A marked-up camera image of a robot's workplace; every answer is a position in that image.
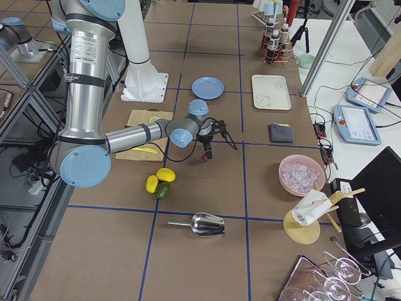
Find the small yellow lemon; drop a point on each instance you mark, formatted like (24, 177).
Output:
(152, 183)

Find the aluminium frame post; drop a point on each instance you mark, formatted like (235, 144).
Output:
(330, 37)

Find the green lime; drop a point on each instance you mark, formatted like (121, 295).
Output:
(162, 190)

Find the lemon half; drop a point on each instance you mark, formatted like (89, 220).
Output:
(154, 119)

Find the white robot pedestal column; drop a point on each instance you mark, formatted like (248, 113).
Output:
(133, 34)

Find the wooden cutting board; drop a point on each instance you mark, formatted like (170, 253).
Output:
(142, 117)

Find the far teach pendant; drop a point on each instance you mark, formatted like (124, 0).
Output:
(369, 94)

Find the near teach pendant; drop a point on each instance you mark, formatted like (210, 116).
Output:
(355, 125)

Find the yellow plastic knife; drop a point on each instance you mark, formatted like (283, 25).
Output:
(145, 149)

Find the rear tea bottle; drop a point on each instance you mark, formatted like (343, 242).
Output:
(283, 34)

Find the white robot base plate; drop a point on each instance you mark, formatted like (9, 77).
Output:
(141, 88)

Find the wooden cup stand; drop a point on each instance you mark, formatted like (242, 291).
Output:
(307, 235)

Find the grey folded cloth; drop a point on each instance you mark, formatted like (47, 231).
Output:
(280, 133)

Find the white wire cup rack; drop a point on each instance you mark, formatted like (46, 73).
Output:
(269, 9)

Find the wine glass tray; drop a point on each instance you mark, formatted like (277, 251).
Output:
(335, 279)

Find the white bear tray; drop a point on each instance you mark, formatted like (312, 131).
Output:
(270, 92)

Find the front right tea bottle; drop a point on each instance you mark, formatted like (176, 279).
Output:
(271, 52)

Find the blue plastic plate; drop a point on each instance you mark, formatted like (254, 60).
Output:
(207, 88)

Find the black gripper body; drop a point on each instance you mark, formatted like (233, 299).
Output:
(205, 138)

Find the tea bottle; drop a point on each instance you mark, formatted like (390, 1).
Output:
(283, 34)
(271, 52)
(268, 32)

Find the pink bowl of ice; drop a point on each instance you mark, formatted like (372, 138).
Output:
(299, 174)

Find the teach pendant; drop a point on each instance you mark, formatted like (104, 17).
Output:
(369, 94)
(355, 125)

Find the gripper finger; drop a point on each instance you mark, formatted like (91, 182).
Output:
(205, 149)
(209, 151)

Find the large yellow lemon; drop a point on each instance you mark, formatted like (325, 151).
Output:
(166, 174)

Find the copper wire bottle rack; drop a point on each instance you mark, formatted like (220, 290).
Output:
(285, 52)

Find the black monitor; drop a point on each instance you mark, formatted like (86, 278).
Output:
(380, 179)

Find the front left tea bottle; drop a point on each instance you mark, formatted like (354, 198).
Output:
(268, 32)

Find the steel ice scoop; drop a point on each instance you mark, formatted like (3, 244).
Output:
(203, 225)

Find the black camera tripod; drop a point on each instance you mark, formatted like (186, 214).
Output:
(303, 28)

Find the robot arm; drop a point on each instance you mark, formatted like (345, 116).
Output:
(82, 151)
(15, 34)

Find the red thermos bottle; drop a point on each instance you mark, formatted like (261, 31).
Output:
(293, 7)

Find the green bowl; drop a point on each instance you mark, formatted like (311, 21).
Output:
(306, 61)

